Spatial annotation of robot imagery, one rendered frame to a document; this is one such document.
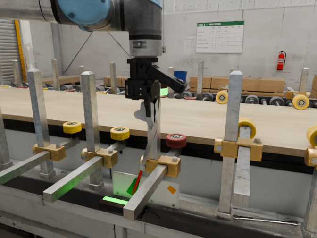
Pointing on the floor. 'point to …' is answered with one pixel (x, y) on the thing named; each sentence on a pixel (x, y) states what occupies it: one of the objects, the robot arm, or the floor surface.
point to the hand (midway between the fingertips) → (153, 125)
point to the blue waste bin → (181, 75)
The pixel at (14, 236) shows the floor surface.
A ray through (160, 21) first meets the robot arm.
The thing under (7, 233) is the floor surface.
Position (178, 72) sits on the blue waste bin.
